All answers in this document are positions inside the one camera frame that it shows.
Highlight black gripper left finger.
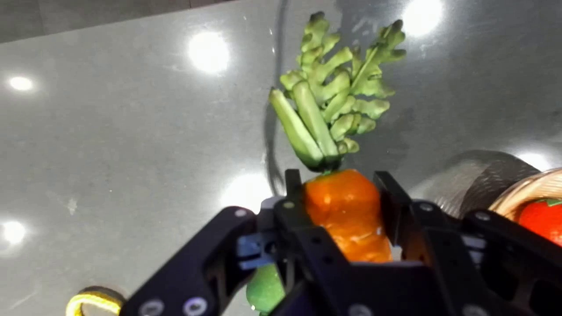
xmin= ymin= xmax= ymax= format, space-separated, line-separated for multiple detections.
xmin=283 ymin=167 xmax=308 ymax=206

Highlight green toy bell pepper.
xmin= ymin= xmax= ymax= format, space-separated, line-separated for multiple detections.
xmin=245 ymin=262 xmax=289 ymax=316

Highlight yellow rubber toy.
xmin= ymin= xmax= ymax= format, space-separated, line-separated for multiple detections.
xmin=64 ymin=285 xmax=129 ymax=316

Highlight woven wicker basket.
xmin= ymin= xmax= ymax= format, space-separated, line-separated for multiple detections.
xmin=489 ymin=167 xmax=562 ymax=225

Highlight orange toy carrot green leaves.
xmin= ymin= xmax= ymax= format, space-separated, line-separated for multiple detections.
xmin=269 ymin=11 xmax=410 ymax=265

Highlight red toy strawberry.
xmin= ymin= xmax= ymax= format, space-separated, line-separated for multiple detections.
xmin=515 ymin=197 xmax=562 ymax=248

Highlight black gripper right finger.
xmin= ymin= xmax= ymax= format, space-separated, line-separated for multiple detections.
xmin=373 ymin=169 xmax=415 ymax=248

